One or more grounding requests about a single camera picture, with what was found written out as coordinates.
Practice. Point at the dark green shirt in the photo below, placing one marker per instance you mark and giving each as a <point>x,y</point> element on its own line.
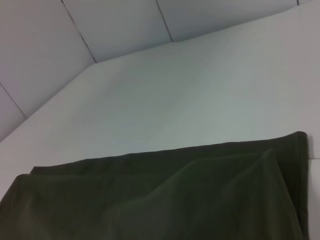
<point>162,200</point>

